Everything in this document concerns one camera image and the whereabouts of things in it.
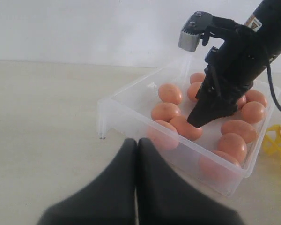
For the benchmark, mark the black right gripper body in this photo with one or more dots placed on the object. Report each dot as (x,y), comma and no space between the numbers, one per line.
(239,60)

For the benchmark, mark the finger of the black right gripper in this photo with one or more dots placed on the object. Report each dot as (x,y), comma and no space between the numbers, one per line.
(209,90)
(207,110)

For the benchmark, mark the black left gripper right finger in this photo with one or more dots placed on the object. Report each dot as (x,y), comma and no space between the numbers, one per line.
(164,198)

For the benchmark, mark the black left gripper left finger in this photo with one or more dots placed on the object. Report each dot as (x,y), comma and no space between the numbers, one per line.
(107,200)

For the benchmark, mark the brown egg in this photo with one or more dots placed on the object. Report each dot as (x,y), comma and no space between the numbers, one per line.
(170,93)
(241,128)
(161,140)
(197,77)
(216,172)
(165,111)
(241,102)
(253,112)
(234,145)
(193,90)
(185,129)
(255,95)

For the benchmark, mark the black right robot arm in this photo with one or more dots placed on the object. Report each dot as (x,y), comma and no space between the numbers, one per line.
(266,22)

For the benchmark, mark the clear plastic bin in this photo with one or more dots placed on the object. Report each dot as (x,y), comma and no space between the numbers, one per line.
(128,111)

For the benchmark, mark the yellow plastic egg tray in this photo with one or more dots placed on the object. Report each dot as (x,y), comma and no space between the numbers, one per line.
(272,140)

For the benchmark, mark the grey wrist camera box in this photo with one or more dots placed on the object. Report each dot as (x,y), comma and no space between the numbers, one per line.
(193,29)

